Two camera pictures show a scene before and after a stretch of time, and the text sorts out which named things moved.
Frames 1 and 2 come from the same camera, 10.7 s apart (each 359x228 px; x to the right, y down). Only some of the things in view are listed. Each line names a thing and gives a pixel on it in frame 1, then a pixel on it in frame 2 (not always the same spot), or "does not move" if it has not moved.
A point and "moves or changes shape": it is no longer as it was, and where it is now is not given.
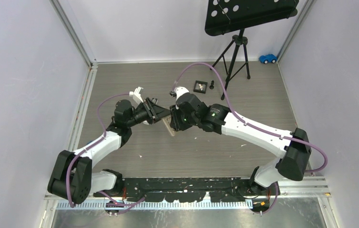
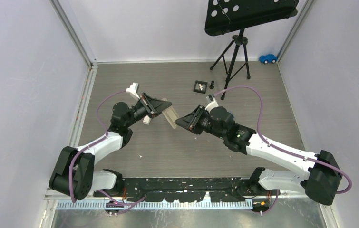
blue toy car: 268,58 does not move
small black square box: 200,87 does not move
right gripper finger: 175,123 -> 187,121
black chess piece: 211,87 does not move
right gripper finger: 174,112 -> 195,114
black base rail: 188,189 does not move
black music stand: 225,16 does not move
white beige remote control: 166,120 moves or changes shape
